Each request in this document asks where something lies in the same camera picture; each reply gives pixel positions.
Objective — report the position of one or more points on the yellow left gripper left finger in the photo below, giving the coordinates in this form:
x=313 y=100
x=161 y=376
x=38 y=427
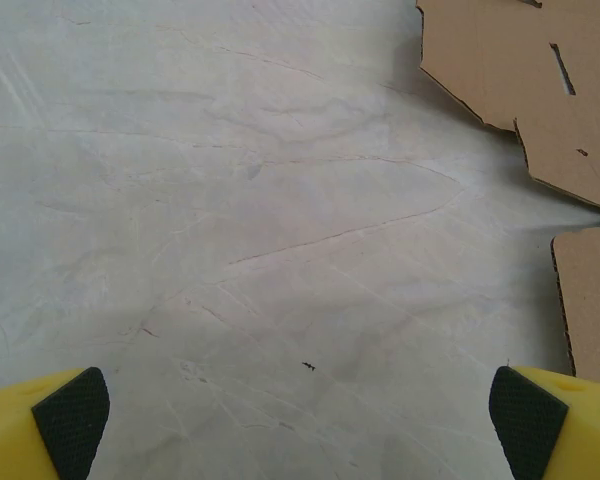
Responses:
x=10 y=430

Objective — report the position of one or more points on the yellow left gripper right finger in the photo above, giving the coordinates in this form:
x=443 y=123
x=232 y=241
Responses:
x=580 y=430

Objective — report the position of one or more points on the brown cardboard box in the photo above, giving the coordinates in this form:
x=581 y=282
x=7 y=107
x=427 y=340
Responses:
x=520 y=60

